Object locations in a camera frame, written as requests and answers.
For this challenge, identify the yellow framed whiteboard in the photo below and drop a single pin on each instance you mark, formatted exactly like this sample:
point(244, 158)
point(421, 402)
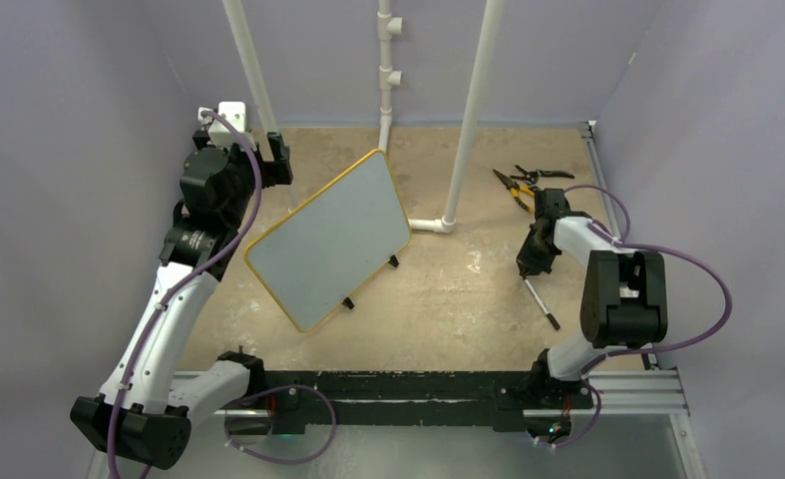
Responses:
point(313, 260)

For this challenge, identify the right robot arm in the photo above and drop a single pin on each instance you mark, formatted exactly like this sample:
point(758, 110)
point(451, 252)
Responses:
point(556, 369)

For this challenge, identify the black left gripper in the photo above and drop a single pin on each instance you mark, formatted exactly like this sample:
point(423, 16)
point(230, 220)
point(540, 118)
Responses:
point(275, 172)

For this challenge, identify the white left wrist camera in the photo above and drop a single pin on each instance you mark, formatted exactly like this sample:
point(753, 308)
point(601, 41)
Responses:
point(216, 133)

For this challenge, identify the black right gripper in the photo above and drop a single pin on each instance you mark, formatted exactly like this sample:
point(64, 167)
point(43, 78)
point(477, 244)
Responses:
point(529, 265)

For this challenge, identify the aluminium front frame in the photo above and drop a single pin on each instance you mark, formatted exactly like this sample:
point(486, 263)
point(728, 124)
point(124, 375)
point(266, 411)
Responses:
point(640, 427)

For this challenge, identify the yellow handled needle-nose pliers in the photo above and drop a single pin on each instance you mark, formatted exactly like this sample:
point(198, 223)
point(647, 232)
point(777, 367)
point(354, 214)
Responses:
point(517, 191)

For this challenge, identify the black whiteboard marker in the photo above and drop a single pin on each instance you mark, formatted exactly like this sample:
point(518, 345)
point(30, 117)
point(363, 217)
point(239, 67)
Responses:
point(542, 305)

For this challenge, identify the black handled wire cutters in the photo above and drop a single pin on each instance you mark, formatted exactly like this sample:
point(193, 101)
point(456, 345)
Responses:
point(532, 177)

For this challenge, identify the aluminium rail right edge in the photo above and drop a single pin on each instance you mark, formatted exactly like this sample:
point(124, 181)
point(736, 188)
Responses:
point(624, 303)

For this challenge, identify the black metal whiteboard stand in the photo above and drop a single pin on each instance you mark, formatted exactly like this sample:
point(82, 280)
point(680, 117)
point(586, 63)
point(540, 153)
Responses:
point(365, 284)

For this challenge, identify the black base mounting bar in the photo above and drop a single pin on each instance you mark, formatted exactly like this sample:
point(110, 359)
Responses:
point(505, 401)

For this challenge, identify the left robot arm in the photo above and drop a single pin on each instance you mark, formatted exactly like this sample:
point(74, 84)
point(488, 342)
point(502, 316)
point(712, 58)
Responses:
point(137, 415)

